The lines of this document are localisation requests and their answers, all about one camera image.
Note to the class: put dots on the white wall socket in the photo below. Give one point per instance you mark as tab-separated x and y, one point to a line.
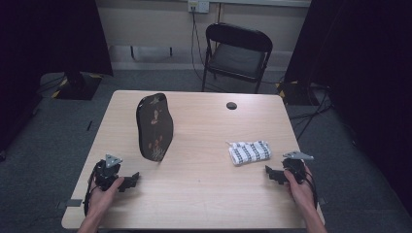
202	6

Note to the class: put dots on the grey table bracket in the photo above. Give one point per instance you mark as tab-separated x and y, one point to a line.
74	203
323	201

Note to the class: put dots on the white black patterned cloth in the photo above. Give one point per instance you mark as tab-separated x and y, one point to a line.
249	152

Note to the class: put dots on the person's right hand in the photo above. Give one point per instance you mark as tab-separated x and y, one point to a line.
299	192

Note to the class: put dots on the black stand base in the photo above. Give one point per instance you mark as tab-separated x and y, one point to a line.
81	89
296	93

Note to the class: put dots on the black folding chair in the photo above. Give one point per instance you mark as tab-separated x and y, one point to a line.
236	58

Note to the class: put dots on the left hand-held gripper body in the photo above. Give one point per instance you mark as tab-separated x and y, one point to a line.
108	174

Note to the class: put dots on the person's left hand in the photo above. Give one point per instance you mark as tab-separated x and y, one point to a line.
103	197

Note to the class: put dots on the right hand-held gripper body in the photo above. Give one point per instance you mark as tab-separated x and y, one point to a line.
295	170

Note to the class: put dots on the round table grommet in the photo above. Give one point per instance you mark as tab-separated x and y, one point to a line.
231	105

